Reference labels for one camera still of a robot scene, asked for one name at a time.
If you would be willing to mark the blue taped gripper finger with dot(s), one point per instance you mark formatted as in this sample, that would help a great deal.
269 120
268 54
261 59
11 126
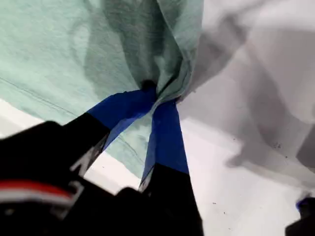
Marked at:
167 137
123 108

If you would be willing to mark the pale green t-shirt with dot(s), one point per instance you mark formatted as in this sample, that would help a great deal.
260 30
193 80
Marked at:
61 54

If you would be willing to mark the small black box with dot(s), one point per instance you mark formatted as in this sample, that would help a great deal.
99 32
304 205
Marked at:
304 223

